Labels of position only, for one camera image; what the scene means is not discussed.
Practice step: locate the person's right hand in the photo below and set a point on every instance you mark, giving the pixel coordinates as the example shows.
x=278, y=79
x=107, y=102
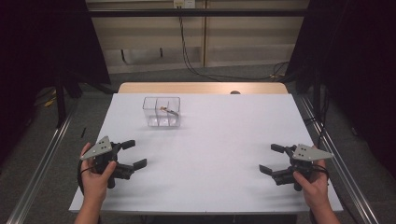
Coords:
x=317, y=193

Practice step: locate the white table cover board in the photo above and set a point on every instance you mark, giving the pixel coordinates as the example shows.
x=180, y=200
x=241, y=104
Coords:
x=211, y=146

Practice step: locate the dark round table grommet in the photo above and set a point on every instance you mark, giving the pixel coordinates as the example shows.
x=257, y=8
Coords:
x=235, y=92

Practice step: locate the person's left hand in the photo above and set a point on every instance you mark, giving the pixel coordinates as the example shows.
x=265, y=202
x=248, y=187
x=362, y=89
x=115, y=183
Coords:
x=93, y=186

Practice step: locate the clear plastic organizer box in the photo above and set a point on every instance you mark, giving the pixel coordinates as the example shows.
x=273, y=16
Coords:
x=152, y=115

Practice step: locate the aluminium floor rail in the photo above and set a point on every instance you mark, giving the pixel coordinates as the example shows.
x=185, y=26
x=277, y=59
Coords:
x=342, y=174
x=40, y=168

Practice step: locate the beige vertical wall trunking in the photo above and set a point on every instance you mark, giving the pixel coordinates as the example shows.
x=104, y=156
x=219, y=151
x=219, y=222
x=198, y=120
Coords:
x=205, y=37

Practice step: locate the small black pen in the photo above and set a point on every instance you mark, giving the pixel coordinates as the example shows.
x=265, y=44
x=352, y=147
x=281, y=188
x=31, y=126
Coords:
x=83, y=132

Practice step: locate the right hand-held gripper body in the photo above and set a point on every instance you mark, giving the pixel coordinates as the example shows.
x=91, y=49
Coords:
x=311, y=153

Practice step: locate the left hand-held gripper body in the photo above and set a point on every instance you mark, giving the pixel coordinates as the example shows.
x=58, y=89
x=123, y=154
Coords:
x=99, y=149

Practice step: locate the black curtain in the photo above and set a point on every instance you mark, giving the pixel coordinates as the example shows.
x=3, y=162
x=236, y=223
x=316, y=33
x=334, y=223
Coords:
x=358, y=62
x=37, y=46

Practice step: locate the black horizontal frame bar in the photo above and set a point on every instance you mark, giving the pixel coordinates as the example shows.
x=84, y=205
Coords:
x=199, y=12

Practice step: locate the white wall socket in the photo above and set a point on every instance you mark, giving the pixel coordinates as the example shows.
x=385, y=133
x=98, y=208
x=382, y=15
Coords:
x=184, y=3

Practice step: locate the black stand post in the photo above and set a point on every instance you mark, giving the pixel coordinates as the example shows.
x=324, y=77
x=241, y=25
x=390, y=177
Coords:
x=316, y=99
x=61, y=105

